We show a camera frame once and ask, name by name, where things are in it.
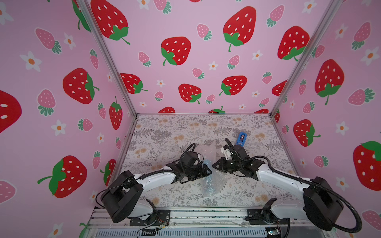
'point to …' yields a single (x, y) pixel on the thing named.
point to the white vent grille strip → (238, 232)
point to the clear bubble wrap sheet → (208, 150)
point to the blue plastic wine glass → (209, 180)
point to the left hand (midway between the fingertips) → (209, 174)
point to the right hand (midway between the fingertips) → (210, 168)
